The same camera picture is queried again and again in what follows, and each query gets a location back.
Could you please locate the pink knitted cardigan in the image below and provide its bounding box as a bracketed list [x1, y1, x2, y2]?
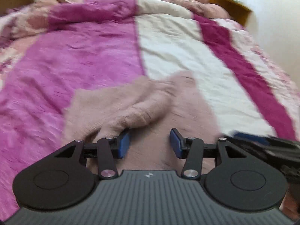
[61, 71, 220, 171]

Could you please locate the pink purple patchwork bedspread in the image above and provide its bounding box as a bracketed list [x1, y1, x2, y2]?
[1, 0, 299, 220]

